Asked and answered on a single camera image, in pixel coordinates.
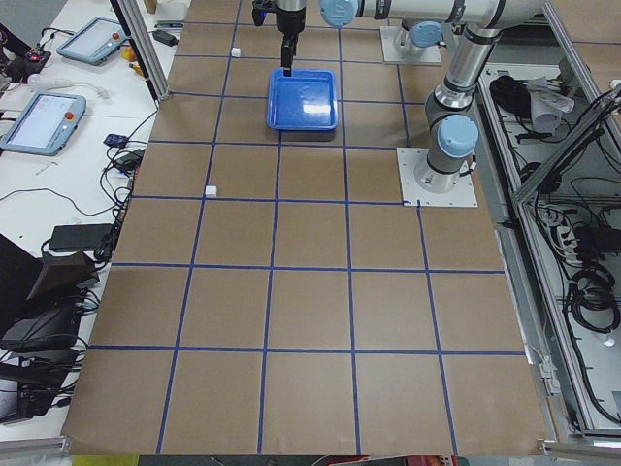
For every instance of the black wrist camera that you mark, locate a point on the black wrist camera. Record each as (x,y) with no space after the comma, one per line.
(260,9)

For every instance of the black flat power brick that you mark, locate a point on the black flat power brick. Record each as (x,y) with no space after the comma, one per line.
(66,238)

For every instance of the black power adapter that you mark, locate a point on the black power adapter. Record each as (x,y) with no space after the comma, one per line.
(165,38)

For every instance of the small blue black device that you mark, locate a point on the small blue black device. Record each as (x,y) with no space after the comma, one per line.
(116,141)

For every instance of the lower teach pendant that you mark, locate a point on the lower teach pendant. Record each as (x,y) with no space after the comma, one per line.
(46,124)

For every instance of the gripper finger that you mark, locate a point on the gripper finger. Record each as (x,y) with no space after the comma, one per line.
(293,48)
(286,55)

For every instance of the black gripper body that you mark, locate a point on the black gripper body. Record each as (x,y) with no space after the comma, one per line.
(289,22)

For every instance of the black laptop stand pile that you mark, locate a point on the black laptop stand pile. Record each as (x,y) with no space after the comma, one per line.
(43,301)

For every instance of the upper teach pendant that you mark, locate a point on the upper teach pendant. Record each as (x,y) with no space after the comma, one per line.
(94,42)

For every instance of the aluminium frame post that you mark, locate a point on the aluminium frame post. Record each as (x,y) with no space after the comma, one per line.
(133,25)

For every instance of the teach pendant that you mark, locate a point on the teach pendant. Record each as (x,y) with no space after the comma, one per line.
(46,124)
(94,42)

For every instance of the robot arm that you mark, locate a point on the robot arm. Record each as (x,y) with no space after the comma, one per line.
(453,134)
(418,41)

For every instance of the blue plastic tray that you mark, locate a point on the blue plastic tray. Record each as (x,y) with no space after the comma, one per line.
(304,101)

